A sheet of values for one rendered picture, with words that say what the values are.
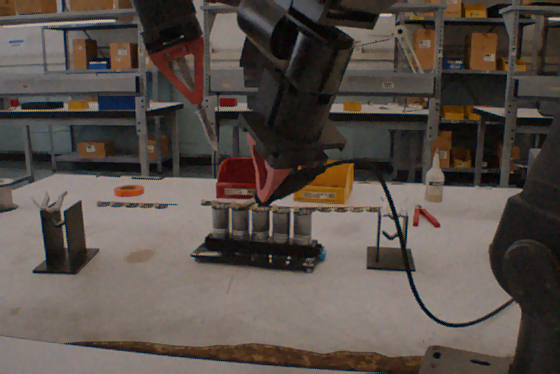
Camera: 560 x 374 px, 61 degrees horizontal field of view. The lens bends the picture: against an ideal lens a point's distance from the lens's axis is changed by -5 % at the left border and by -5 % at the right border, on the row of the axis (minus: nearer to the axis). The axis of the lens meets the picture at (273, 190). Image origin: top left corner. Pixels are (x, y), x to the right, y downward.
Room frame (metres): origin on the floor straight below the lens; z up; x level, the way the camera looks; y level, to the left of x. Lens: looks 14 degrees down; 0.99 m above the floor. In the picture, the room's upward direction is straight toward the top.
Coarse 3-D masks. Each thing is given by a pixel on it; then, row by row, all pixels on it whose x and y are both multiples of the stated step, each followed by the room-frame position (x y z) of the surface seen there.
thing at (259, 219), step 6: (258, 210) 0.62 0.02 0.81; (252, 216) 0.62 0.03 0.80; (258, 216) 0.62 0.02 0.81; (264, 216) 0.62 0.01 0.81; (252, 222) 0.62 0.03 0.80; (258, 222) 0.62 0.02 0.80; (264, 222) 0.62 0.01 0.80; (252, 228) 0.62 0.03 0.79; (258, 228) 0.62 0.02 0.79; (264, 228) 0.62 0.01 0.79; (252, 234) 0.62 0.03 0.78; (258, 234) 0.62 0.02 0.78; (264, 234) 0.62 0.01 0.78; (252, 240) 0.62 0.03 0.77; (258, 240) 0.62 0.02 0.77; (264, 240) 0.62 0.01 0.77
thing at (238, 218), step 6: (234, 210) 0.63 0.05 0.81; (246, 210) 0.63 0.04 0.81; (234, 216) 0.63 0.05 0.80; (240, 216) 0.62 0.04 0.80; (246, 216) 0.63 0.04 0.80; (234, 222) 0.63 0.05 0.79; (240, 222) 0.62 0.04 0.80; (246, 222) 0.63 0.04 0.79; (234, 228) 0.63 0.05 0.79; (240, 228) 0.62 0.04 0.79; (246, 228) 0.63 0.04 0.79; (234, 234) 0.63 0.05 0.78; (240, 234) 0.62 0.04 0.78; (246, 234) 0.63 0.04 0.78
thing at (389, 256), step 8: (384, 200) 0.59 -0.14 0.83; (384, 208) 0.58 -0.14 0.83; (384, 216) 0.58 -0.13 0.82; (392, 216) 0.57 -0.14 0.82; (400, 216) 0.57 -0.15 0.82; (376, 232) 0.62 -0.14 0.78; (384, 232) 0.61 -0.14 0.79; (376, 240) 0.60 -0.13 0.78; (392, 240) 0.60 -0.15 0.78; (368, 248) 0.63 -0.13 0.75; (376, 248) 0.59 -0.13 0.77; (384, 248) 0.63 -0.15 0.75; (392, 248) 0.63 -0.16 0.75; (408, 248) 0.63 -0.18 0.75; (368, 256) 0.60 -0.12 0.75; (376, 256) 0.58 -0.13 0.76; (384, 256) 0.60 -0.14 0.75; (392, 256) 0.60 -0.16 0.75; (400, 256) 0.60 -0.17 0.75; (408, 256) 0.60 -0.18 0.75; (368, 264) 0.58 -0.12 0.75; (376, 264) 0.58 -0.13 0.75; (384, 264) 0.58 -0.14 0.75; (392, 264) 0.58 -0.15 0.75; (400, 264) 0.58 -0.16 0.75
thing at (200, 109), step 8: (184, 64) 0.61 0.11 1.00; (184, 72) 0.61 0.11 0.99; (184, 80) 0.62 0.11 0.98; (192, 80) 0.62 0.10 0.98; (192, 88) 0.62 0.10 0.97; (200, 104) 0.62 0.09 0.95; (200, 112) 0.62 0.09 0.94; (200, 120) 0.62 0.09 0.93; (208, 120) 0.62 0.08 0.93; (208, 128) 0.62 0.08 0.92; (208, 136) 0.62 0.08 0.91; (216, 136) 0.63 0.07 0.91
